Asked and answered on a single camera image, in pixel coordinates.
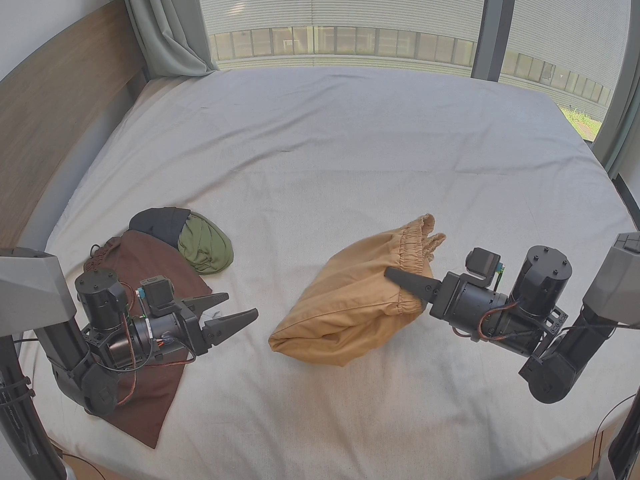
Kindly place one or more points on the window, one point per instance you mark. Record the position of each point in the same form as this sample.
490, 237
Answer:
350, 8

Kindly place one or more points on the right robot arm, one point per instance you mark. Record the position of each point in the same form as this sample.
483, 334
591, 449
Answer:
615, 278

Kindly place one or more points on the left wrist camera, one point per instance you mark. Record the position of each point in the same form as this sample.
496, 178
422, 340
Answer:
157, 290

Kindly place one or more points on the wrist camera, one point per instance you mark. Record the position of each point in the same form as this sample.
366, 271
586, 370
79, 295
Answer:
482, 260
157, 290

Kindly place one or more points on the grey-green curtain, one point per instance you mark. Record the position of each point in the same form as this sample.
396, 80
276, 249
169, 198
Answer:
160, 28

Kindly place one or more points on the brown shorts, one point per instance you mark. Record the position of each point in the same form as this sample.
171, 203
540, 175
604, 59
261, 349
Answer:
155, 263

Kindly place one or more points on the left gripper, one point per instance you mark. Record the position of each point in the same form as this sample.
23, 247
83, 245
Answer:
170, 335

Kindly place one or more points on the tan shorts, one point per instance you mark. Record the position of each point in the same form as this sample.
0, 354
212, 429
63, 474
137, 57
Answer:
340, 308

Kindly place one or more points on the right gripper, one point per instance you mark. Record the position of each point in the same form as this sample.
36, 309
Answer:
470, 308

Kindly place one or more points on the black garment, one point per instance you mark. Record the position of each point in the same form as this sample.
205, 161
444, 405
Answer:
155, 225

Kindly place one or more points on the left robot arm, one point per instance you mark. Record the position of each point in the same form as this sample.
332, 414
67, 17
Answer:
30, 293

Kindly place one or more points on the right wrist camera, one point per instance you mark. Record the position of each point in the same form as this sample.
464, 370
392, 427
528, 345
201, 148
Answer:
482, 260

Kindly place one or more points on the green garment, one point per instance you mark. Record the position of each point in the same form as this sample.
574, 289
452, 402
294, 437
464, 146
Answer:
207, 245

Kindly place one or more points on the bed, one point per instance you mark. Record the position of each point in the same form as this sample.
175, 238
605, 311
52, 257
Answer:
375, 168

